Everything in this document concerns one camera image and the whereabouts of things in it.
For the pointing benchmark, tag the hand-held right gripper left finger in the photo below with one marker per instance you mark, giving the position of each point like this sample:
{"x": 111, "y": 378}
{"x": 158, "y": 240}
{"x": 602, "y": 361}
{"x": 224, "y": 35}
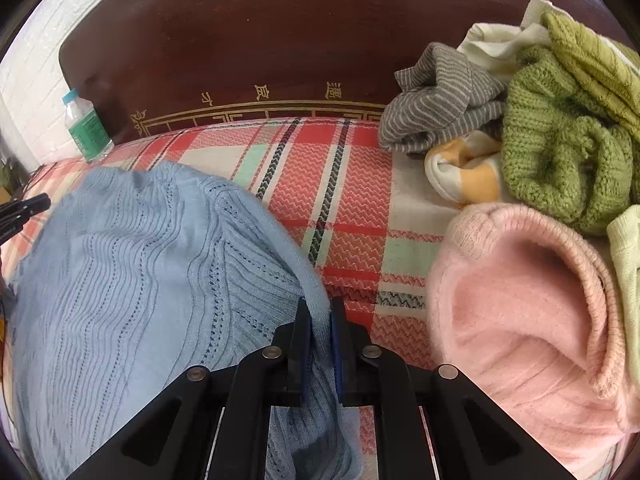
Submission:
{"x": 303, "y": 355}

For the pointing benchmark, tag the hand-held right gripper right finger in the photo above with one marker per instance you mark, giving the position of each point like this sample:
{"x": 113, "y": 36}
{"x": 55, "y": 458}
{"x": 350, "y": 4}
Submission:
{"x": 337, "y": 355}

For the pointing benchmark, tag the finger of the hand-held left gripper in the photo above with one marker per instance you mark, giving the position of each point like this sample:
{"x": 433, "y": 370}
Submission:
{"x": 30, "y": 207}

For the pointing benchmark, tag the light blue knit sweater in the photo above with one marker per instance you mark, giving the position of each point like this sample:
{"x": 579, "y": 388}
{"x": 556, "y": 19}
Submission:
{"x": 125, "y": 285}

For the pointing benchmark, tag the green label water bottle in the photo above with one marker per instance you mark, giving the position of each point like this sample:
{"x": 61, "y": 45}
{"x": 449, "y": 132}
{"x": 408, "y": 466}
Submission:
{"x": 87, "y": 130}

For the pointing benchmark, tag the red plaid blanket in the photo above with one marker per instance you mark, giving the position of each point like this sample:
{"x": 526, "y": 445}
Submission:
{"x": 340, "y": 200}

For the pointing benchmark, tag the pink fleece sweater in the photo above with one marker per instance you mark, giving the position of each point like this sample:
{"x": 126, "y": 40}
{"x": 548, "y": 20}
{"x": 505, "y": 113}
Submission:
{"x": 500, "y": 310}

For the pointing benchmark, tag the yellow white striped garment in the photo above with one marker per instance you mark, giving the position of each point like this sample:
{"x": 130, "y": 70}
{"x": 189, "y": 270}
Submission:
{"x": 465, "y": 170}

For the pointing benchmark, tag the grey striped garment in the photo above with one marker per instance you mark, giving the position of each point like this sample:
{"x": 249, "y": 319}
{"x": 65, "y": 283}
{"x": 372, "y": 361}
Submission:
{"x": 440, "y": 95}

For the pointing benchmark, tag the green chunky knit sweater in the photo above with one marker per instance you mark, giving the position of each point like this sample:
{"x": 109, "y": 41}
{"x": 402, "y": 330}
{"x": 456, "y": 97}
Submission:
{"x": 550, "y": 160}

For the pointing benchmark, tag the pale green garment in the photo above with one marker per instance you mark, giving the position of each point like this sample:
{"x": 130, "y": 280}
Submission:
{"x": 627, "y": 260}

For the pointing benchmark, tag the dark wooden headboard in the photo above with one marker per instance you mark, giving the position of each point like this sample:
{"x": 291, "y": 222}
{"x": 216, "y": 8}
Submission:
{"x": 300, "y": 35}

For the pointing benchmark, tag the cream white garment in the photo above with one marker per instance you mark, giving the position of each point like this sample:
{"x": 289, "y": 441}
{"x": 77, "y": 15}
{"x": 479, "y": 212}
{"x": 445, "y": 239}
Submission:
{"x": 490, "y": 45}

